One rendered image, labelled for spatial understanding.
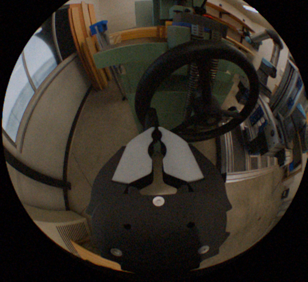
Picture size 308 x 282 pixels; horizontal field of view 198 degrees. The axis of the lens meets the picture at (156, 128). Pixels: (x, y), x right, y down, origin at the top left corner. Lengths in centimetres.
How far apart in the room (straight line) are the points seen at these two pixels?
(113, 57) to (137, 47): 8
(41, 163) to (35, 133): 29
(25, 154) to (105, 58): 107
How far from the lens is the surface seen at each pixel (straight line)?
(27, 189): 122
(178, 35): 21
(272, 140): 62
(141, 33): 46
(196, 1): 72
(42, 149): 124
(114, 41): 42
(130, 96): 41
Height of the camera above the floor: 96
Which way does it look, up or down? 60 degrees down
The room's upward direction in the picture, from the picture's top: 2 degrees counter-clockwise
